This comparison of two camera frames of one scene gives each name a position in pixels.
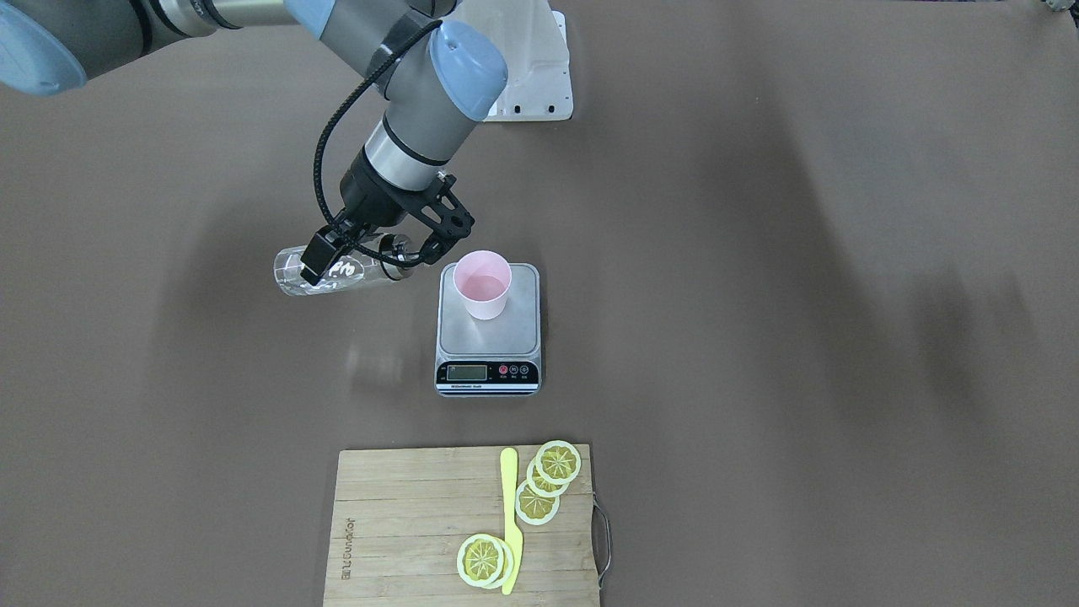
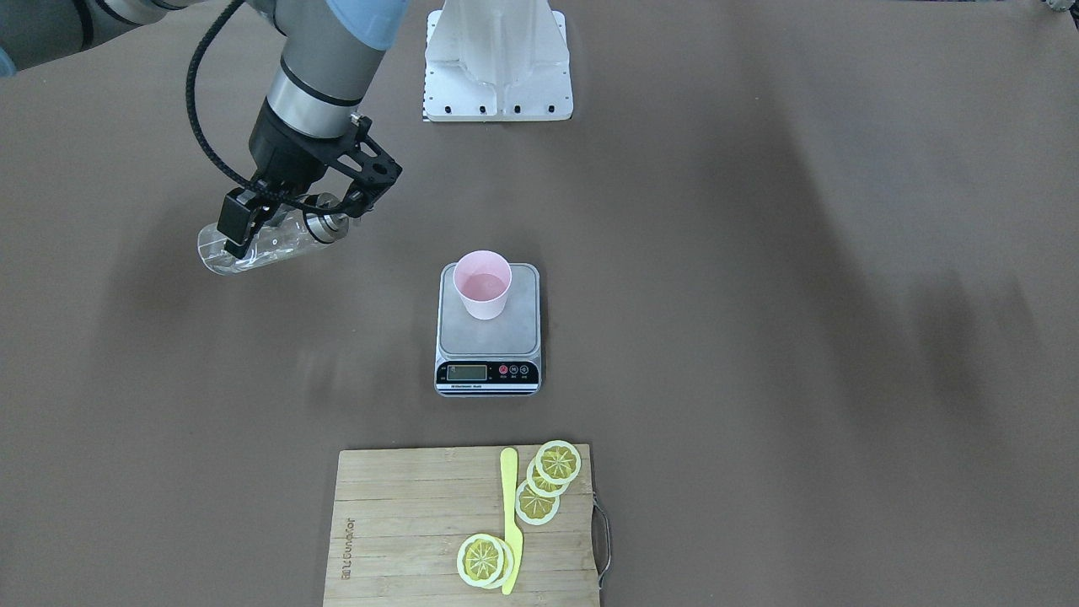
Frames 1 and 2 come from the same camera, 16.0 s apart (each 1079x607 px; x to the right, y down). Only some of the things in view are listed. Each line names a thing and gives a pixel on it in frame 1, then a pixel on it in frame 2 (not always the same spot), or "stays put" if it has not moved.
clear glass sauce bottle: [389, 258] to [319, 218]
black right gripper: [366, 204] to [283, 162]
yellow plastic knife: [508, 479] stays put
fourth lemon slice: [541, 485] stays put
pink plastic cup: [483, 278] stays put
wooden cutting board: [399, 515] stays put
